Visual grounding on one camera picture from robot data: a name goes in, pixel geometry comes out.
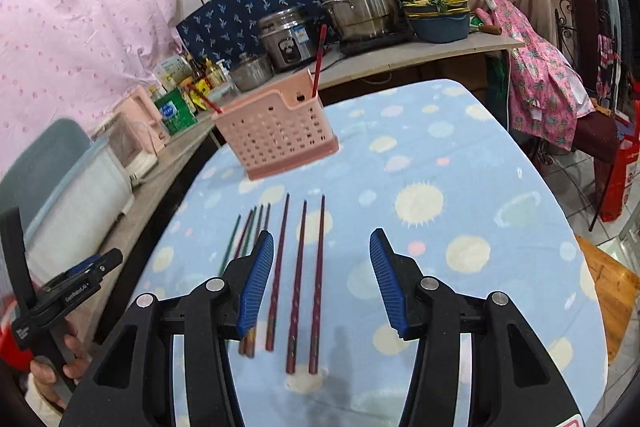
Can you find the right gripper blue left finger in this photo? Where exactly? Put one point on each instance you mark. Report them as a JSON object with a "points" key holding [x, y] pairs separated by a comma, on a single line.
{"points": [[254, 271]]}

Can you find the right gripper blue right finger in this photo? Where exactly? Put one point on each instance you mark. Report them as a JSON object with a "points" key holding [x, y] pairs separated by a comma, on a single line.
{"points": [[385, 263]]}

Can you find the dark maroon chopstick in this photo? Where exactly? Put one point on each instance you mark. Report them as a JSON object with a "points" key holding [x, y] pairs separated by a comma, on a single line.
{"points": [[290, 362], [313, 363]]}

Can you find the green chopstick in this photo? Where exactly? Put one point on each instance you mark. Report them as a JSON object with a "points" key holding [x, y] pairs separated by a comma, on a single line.
{"points": [[227, 252], [249, 228]]}

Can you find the dark red chopstick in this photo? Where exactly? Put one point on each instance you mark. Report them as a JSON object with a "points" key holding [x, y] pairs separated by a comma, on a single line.
{"points": [[239, 247]]}

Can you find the bright red chopstick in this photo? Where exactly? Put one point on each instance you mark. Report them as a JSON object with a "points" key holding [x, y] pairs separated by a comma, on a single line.
{"points": [[204, 98]]}

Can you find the person's left hand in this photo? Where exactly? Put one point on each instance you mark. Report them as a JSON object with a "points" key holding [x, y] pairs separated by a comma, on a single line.
{"points": [[47, 379]]}

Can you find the white dish rack bin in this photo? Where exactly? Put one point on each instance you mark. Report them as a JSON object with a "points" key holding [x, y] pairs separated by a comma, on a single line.
{"points": [[70, 191]]}

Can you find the blue patterned tablecloth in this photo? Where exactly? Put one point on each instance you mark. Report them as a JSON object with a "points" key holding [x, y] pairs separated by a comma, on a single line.
{"points": [[450, 188]]}

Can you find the grey wooden counter shelf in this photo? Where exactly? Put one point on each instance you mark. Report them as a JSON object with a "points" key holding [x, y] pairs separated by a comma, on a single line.
{"points": [[158, 198]]}

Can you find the pink perforated utensil basket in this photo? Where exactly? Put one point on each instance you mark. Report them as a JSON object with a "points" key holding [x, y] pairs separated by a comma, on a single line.
{"points": [[277, 127]]}

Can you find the green labelled container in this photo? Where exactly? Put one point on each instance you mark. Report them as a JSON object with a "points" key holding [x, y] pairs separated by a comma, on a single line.
{"points": [[176, 114]]}

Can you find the white blender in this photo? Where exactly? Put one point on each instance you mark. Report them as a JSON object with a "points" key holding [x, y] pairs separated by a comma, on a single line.
{"points": [[125, 139]]}

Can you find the clear food container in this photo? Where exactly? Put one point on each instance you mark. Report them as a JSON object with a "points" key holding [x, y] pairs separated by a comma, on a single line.
{"points": [[223, 95]]}

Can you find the pink electric kettle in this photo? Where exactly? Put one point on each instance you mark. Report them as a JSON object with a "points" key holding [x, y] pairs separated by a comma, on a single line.
{"points": [[144, 118]]}

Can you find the sauce bottle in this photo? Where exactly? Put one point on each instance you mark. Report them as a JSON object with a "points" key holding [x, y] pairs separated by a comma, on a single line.
{"points": [[214, 75]]}

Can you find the small steel pot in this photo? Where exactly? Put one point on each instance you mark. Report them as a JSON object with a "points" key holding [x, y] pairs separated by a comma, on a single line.
{"points": [[251, 72]]}

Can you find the pink floral garment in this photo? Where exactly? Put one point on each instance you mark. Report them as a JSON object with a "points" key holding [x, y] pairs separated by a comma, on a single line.
{"points": [[546, 95]]}

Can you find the silver rice cooker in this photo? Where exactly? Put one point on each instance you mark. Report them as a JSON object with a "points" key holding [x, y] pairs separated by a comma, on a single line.
{"points": [[288, 37]]}

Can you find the blue bowl with vegetables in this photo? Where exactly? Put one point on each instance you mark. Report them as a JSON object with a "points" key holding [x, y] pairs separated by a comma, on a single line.
{"points": [[438, 21]]}

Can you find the large steel steamer pot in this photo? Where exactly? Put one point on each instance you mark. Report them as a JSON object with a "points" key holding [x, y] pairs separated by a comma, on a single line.
{"points": [[367, 25]]}

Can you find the pink dotted curtain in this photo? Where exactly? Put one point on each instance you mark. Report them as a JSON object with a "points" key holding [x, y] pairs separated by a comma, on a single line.
{"points": [[75, 59]]}

